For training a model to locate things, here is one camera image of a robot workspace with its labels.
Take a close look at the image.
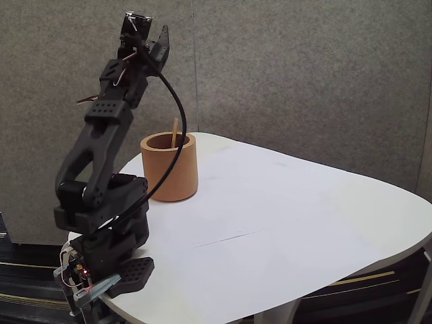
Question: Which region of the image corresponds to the tan bamboo pen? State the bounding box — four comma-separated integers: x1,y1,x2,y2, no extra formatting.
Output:
171,117,180,149

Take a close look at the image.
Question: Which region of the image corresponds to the brown cork pen holder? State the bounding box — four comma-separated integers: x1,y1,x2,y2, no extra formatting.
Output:
140,132,198,203

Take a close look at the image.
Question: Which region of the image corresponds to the white paper sheet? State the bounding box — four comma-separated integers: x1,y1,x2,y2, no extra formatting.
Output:
111,217,426,323
148,144,423,249

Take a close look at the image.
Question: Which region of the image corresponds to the motor controller board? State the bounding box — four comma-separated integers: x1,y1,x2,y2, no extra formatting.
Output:
65,252,92,281

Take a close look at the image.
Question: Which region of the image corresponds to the silver metal table clamp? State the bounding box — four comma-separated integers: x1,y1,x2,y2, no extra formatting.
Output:
53,268,122,324

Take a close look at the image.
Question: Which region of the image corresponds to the white table leg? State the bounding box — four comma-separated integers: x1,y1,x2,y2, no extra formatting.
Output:
252,296,301,324
406,248,432,324

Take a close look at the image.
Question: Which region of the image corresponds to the bare camera circuit board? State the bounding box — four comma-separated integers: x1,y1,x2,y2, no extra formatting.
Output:
121,11,153,38

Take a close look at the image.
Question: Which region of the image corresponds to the black camera cable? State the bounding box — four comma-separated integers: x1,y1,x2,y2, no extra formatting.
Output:
97,33,188,237

